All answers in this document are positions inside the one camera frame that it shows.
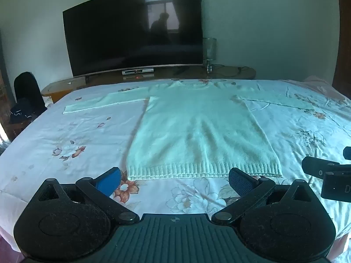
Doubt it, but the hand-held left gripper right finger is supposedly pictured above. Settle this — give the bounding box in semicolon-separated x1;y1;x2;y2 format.
212;167;306;225

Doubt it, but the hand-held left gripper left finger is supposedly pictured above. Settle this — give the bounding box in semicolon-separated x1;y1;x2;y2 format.
38;167;139;224

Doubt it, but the white knitted sweater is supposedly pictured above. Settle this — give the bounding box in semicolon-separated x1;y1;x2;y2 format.
63;80;315;178

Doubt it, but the dark clothes pile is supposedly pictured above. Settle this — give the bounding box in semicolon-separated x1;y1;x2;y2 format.
9;98;47;124

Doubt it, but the floral bed sheet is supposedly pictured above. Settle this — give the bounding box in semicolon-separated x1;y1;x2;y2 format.
0;78;351;261

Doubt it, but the pink cloth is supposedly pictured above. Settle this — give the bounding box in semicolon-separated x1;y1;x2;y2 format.
302;75;346;100

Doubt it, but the silver set-top box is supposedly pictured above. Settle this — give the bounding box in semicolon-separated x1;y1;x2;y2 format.
122;69;154;77

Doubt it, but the dark wooden door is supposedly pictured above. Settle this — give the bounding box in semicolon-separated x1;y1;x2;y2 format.
331;0;351;97

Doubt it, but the wooden television stand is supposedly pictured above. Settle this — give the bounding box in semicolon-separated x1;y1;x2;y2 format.
41;65;257;103

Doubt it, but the black chair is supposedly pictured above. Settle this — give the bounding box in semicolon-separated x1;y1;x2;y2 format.
14;72;47;113

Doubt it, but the glass cup on stand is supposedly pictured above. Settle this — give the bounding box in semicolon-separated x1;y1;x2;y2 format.
202;38;217;74

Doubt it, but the large black television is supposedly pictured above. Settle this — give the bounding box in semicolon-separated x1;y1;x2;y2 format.
63;0;204;78

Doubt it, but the black cable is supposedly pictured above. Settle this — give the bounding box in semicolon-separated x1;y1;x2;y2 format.
211;65;249;76

